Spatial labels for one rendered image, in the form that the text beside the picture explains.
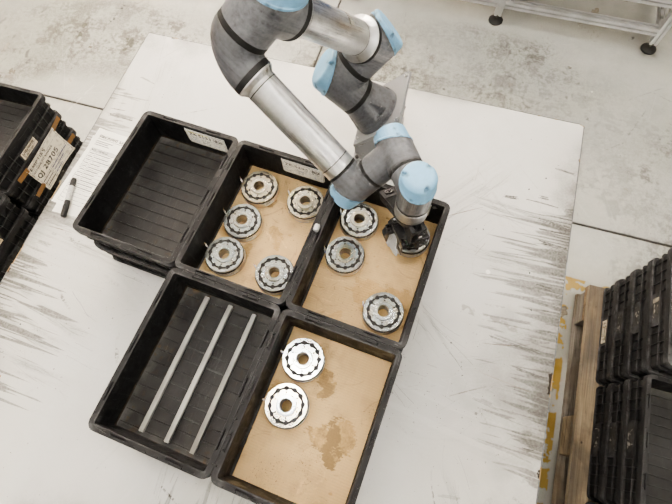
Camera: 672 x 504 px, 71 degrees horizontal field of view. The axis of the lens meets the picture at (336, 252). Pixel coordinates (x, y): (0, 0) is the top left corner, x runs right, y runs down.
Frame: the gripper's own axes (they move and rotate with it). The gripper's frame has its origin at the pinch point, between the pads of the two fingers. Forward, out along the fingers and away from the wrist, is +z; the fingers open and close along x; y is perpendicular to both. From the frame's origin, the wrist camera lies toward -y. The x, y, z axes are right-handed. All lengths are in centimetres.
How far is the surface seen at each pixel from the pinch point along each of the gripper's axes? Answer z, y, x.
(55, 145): 44, -104, -105
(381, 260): 2.3, 3.3, -6.0
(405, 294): 2.3, 14.3, -3.7
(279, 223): 2.4, -16.7, -28.5
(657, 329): 33, 44, 73
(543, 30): 85, -122, 147
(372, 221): -0.5, -7.0, -4.7
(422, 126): 15, -41, 27
